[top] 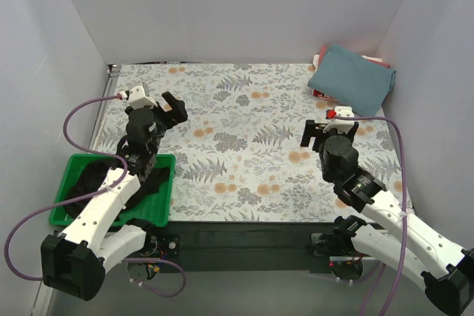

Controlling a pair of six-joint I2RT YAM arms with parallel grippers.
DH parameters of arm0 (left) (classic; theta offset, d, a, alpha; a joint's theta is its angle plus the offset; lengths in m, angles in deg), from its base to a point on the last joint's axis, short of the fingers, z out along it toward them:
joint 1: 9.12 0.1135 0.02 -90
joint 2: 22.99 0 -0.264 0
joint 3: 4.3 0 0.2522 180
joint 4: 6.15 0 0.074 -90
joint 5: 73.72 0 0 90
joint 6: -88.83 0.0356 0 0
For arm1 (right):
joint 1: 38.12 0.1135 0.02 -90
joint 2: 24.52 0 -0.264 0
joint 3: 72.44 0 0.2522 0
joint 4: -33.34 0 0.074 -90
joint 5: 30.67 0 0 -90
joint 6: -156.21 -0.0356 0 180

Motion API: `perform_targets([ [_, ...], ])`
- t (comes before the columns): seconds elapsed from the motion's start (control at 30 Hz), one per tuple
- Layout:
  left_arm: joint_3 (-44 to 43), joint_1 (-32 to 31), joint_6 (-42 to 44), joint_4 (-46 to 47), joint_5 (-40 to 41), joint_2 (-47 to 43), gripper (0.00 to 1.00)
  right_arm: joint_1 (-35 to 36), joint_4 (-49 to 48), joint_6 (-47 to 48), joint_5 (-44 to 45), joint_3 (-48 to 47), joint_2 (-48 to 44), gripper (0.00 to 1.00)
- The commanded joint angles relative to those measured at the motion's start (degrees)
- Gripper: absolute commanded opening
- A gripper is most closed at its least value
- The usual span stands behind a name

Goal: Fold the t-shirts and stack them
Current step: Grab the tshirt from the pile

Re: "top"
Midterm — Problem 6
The black t shirt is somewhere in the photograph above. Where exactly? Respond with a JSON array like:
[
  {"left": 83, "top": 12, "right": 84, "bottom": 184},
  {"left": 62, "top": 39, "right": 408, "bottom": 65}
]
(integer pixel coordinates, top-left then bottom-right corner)
[{"left": 64, "top": 158, "right": 170, "bottom": 218}]

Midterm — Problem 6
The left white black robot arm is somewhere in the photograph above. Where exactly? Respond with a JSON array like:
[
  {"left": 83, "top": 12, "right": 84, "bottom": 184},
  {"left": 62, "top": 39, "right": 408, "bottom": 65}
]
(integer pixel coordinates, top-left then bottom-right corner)
[{"left": 41, "top": 86, "right": 187, "bottom": 300}]

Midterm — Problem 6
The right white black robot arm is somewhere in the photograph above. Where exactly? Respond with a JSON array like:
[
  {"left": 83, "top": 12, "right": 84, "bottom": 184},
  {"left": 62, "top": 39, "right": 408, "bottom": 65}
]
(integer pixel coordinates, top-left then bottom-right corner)
[{"left": 301, "top": 119, "right": 473, "bottom": 315}]

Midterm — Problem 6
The folded teal t shirt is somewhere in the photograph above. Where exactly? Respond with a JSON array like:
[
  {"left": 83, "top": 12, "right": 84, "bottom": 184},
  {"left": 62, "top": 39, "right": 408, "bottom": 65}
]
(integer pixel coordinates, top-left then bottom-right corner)
[{"left": 307, "top": 44, "right": 395, "bottom": 116}]

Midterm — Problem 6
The floral patterned table mat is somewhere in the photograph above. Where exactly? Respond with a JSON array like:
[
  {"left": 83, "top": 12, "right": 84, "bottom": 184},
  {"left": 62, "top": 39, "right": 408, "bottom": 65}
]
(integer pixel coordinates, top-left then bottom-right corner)
[{"left": 96, "top": 62, "right": 413, "bottom": 223}]

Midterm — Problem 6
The folded red t shirt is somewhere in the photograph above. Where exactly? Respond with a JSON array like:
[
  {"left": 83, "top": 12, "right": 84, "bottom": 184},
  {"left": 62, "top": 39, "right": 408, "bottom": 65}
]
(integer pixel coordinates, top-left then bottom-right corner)
[{"left": 312, "top": 45, "right": 392, "bottom": 101}]

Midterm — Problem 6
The green plastic tray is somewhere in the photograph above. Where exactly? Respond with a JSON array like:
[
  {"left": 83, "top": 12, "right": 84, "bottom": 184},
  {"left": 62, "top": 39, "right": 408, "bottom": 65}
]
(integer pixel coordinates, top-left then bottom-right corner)
[{"left": 50, "top": 154, "right": 176, "bottom": 232}]

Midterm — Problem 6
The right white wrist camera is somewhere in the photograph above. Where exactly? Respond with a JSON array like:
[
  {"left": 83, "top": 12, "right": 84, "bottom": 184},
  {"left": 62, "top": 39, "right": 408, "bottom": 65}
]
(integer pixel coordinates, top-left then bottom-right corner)
[{"left": 323, "top": 106, "right": 358, "bottom": 134}]

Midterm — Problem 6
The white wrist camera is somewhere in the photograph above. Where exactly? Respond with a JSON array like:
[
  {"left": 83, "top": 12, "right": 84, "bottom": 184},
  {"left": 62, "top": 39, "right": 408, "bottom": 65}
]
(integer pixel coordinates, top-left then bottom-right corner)
[
  {"left": 127, "top": 83, "right": 157, "bottom": 110},
  {"left": 323, "top": 106, "right": 358, "bottom": 134}
]

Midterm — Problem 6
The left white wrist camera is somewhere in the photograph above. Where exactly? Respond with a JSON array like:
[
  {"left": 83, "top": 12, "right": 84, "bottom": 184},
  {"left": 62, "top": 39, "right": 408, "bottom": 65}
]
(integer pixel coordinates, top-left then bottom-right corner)
[{"left": 127, "top": 83, "right": 157, "bottom": 110}]

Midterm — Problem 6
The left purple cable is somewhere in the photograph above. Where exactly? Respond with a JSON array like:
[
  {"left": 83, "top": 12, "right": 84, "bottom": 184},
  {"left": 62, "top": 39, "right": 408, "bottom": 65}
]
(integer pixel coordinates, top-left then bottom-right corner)
[{"left": 4, "top": 93, "right": 187, "bottom": 298}]

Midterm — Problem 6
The purple cable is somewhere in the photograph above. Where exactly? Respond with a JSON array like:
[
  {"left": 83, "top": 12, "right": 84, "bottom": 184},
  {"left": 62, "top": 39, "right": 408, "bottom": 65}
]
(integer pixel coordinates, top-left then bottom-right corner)
[
  {"left": 4, "top": 93, "right": 187, "bottom": 298},
  {"left": 325, "top": 110, "right": 410, "bottom": 316}
]

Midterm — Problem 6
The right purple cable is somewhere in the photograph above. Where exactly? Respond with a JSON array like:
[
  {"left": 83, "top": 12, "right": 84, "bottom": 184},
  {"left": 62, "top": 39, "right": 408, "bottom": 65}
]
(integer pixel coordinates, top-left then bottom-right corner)
[{"left": 325, "top": 110, "right": 410, "bottom": 316}]

